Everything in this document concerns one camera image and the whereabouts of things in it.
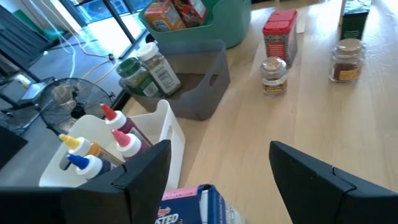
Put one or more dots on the dark green black pepper tin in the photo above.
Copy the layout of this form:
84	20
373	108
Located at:
354	18

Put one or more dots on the dark slatted panel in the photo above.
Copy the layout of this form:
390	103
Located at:
18	43

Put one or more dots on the teal plastic bin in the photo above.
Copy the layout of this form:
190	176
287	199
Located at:
224	28

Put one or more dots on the pink food colouring bottle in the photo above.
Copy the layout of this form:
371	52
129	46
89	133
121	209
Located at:
129	146

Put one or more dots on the yellow food colouring bottle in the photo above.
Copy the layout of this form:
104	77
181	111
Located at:
81	146

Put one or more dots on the white-cap spice jar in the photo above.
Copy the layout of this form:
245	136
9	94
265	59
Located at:
161	74

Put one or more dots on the black floor fan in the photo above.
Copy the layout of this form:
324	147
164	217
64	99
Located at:
77	111

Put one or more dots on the blue food colouring bottle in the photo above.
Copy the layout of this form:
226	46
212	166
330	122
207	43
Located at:
90	166

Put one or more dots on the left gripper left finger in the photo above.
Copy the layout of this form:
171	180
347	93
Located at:
93	205

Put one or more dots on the orange cereal box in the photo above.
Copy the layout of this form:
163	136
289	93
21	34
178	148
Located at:
163	15

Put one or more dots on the green-cap spice jar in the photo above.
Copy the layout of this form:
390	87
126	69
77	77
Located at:
130	68

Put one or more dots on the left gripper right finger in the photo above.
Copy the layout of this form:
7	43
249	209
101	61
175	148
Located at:
326	199

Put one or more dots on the red cereal box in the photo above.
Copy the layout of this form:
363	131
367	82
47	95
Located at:
191	11

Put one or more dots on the smoky grey plastic bin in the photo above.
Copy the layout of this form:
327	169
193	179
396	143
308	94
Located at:
199	99

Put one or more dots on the white plastic bin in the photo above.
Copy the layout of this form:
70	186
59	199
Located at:
155	124

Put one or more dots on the cork glass spice jar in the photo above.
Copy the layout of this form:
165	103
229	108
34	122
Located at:
346	60
273	76

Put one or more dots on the red-lid paprika tin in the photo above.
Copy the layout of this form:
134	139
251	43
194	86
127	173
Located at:
280	46

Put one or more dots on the dark blue Frosted cereal box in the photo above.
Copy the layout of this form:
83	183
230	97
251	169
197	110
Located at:
186	208

